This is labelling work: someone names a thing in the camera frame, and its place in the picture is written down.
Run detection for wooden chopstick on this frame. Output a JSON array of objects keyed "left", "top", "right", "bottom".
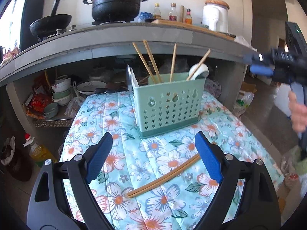
[
  {"left": 169, "top": 43, "right": 177, "bottom": 82},
  {"left": 143, "top": 39, "right": 162, "bottom": 83},
  {"left": 127, "top": 154, "right": 201, "bottom": 198},
  {"left": 186, "top": 49, "right": 211, "bottom": 81},
  {"left": 132, "top": 42, "right": 157, "bottom": 84}
]

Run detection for white ladle spoon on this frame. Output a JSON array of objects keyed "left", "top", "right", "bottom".
[{"left": 188, "top": 64, "right": 209, "bottom": 80}]

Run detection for metal spoon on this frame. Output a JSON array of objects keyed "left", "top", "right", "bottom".
[{"left": 126, "top": 65, "right": 139, "bottom": 93}]

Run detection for concrete kitchen counter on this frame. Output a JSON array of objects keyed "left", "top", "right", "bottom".
[{"left": 1, "top": 23, "right": 254, "bottom": 86}]

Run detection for person right hand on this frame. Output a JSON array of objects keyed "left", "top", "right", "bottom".
[{"left": 288, "top": 91, "right": 307, "bottom": 133}]

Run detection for white plastic bag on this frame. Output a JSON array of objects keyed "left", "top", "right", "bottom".
[{"left": 233, "top": 90, "right": 254, "bottom": 118}]

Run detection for cooking oil bottle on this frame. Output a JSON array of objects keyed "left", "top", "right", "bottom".
[{"left": 23, "top": 133, "right": 58, "bottom": 167}]

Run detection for floral quilted tablecloth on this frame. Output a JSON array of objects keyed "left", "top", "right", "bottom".
[{"left": 60, "top": 92, "right": 284, "bottom": 229}]

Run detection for wooden cutting board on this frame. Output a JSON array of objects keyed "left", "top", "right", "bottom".
[{"left": 151, "top": 19, "right": 235, "bottom": 40}]

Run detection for orange sauce bottle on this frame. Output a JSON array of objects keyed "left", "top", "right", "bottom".
[{"left": 184, "top": 8, "right": 192, "bottom": 24}]

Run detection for stack of white bowls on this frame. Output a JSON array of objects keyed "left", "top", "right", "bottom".
[{"left": 51, "top": 75, "right": 72, "bottom": 106}]

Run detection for wooden rolling pin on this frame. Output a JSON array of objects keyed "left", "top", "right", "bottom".
[{"left": 178, "top": 5, "right": 185, "bottom": 22}]

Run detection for green plastic utensil holder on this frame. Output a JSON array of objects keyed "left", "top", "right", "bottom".
[{"left": 132, "top": 73, "right": 205, "bottom": 139}]

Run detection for white plate under counter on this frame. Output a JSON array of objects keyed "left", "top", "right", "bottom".
[{"left": 77, "top": 81, "right": 107, "bottom": 96}]

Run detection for dark sauce bottle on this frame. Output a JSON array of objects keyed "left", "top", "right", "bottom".
[{"left": 169, "top": 3, "right": 177, "bottom": 21}]

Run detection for yellow cap sauce bottle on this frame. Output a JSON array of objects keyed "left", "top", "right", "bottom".
[{"left": 153, "top": 3, "right": 161, "bottom": 19}]

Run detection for black wok pan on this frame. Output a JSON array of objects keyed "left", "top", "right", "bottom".
[{"left": 29, "top": 0, "right": 72, "bottom": 38}]

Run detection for large black stock pot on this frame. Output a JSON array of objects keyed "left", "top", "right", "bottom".
[{"left": 83, "top": 0, "right": 148, "bottom": 24}]

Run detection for black splash guard panel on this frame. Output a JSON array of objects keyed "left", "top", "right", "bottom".
[{"left": 20, "top": 0, "right": 44, "bottom": 51}]

